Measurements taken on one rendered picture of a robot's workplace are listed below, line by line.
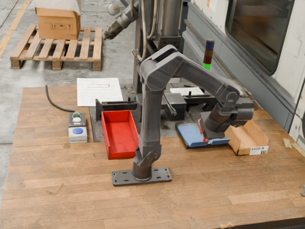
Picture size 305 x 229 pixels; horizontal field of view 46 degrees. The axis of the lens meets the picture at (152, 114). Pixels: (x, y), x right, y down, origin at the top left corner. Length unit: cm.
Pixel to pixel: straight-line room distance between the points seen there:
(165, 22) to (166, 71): 42
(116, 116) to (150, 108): 46
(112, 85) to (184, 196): 83
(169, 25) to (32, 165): 71
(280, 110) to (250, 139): 35
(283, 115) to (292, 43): 34
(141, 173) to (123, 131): 32
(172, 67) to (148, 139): 25
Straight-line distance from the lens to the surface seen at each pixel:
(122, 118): 152
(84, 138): 141
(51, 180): 125
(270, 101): 193
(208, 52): 169
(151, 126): 111
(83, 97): 174
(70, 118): 151
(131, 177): 124
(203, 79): 108
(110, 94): 176
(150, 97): 105
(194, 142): 137
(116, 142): 140
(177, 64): 101
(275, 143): 157
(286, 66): 186
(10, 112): 349
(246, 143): 151
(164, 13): 140
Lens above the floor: 171
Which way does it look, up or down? 30 degrees down
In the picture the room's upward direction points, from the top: 5 degrees clockwise
